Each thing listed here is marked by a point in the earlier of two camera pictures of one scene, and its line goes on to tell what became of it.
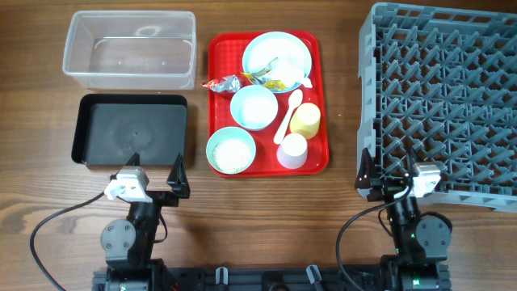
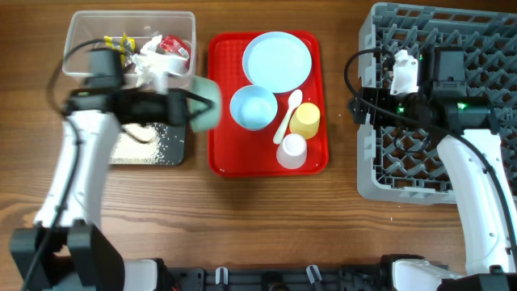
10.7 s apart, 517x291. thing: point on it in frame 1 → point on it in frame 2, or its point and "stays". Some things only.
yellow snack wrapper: x=270 y=84 → x=124 y=44
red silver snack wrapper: x=225 y=83 → x=176 y=45
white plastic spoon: x=295 y=99 stays
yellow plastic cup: x=305 y=120 stays
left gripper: x=160 y=195 → x=180 y=107
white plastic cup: x=292 y=153 stays
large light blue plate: x=277 y=62 stays
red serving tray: x=279 y=120 stays
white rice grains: x=231 y=156 → x=142 y=144
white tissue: x=292 y=71 → x=154 y=67
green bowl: x=231 y=150 → x=209 y=87
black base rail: x=313 y=278 stays
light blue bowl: x=254 y=107 stays
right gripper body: x=386 y=190 → x=405 y=102
